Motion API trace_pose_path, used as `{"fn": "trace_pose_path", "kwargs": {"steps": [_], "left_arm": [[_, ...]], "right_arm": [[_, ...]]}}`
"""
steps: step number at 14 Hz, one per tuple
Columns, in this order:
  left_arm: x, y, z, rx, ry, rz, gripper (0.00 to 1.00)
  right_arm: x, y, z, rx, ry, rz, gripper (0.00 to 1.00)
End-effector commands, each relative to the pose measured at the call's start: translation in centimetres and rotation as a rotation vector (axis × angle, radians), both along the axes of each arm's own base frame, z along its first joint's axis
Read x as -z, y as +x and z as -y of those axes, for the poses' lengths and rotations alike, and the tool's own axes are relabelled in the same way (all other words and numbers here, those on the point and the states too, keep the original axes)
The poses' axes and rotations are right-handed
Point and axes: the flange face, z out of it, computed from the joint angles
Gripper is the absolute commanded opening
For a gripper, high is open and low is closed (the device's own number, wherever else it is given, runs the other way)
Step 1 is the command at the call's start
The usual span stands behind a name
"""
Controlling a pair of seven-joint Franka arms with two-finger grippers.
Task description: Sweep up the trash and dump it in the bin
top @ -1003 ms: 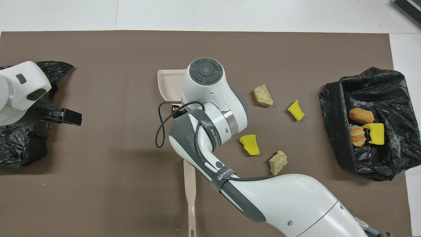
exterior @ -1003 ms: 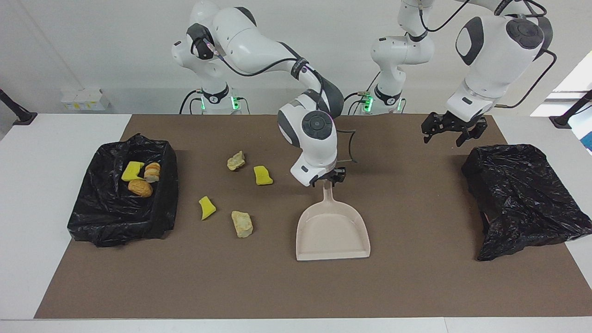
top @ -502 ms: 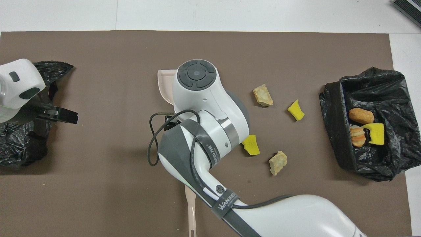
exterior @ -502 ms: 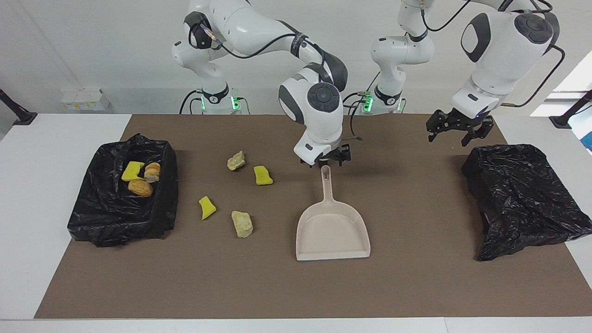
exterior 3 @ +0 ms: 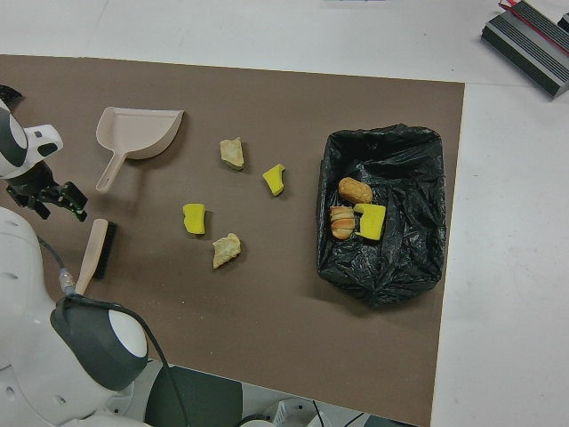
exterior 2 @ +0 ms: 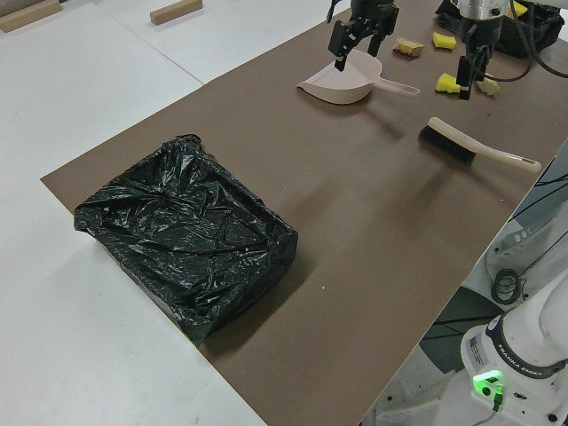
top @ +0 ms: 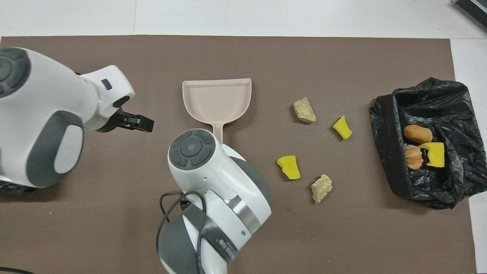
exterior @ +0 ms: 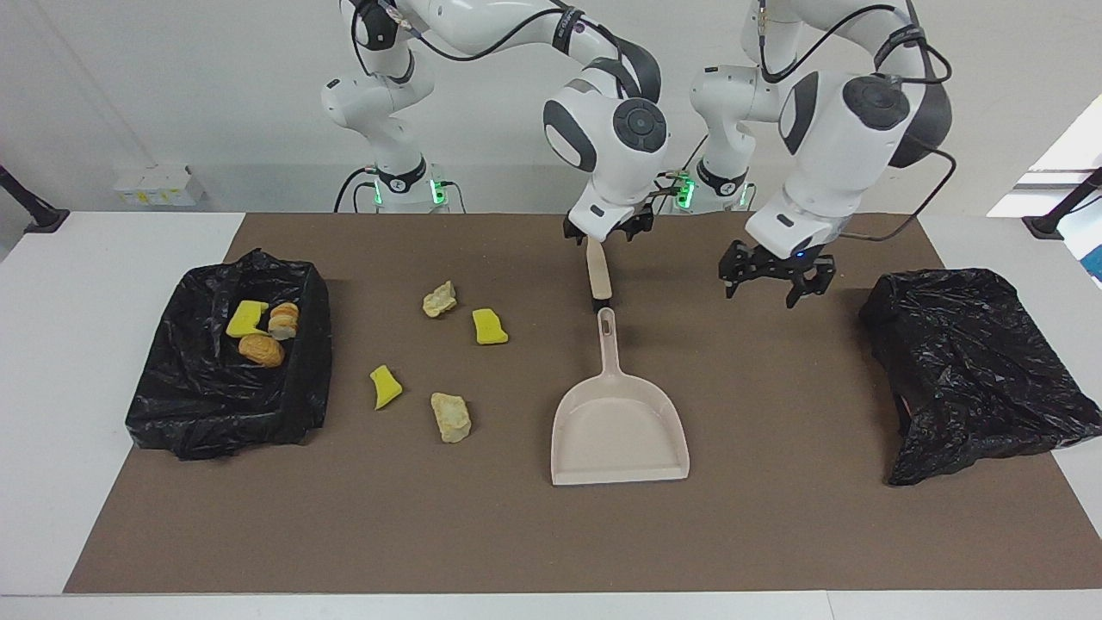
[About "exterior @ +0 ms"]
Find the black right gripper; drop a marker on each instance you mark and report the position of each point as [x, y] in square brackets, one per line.
[643, 215]

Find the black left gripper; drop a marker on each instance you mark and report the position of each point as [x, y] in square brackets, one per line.
[783, 263]

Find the beige hand brush black bristles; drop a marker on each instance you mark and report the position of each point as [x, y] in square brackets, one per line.
[597, 271]

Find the beige plastic dustpan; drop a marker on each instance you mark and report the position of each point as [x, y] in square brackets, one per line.
[620, 430]

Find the pale orange layered sponge chunk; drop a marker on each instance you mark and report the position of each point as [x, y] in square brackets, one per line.
[283, 321]

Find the brown sponge chunk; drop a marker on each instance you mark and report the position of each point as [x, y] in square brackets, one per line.
[261, 350]

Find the notched yellow sponge piece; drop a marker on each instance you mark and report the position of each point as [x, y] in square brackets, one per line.
[245, 319]

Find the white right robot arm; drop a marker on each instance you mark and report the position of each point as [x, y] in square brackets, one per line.
[603, 129]

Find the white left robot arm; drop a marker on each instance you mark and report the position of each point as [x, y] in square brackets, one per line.
[835, 138]

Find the black plastic bin bag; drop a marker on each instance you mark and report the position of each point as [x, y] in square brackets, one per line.
[215, 405]
[973, 379]

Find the black stand pole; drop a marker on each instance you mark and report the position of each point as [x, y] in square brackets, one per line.
[1063, 207]
[30, 207]

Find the brown table mat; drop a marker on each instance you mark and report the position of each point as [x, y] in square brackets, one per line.
[603, 534]

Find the blue object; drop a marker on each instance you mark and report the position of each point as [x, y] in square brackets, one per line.
[1096, 263]

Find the white side table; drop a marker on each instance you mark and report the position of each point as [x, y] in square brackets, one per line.
[1072, 151]

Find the white wall socket box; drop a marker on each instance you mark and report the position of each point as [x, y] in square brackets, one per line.
[155, 185]

